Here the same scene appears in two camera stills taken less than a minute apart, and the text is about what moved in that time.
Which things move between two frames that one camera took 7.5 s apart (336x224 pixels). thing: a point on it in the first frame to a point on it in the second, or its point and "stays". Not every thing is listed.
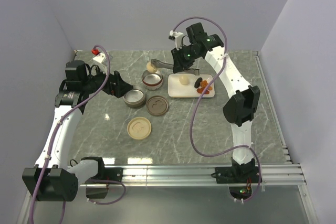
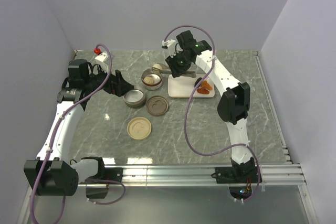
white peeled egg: [184, 80] to [157, 65]
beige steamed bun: [150, 68] to [148, 80]
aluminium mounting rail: [195, 176] stays
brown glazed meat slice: [201, 89] stays
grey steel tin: [135, 97] stays
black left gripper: [119, 87] stays
